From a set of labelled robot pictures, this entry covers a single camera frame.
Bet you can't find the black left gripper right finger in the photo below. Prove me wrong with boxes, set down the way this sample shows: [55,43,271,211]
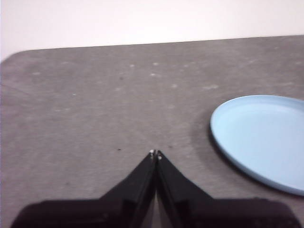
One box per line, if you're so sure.
[156,150,301,228]

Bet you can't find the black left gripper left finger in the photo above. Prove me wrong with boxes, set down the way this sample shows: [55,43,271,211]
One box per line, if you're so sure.
[10,149,157,228]

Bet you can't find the light blue round plate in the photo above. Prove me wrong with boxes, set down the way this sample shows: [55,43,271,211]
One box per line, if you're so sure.
[209,95,304,197]

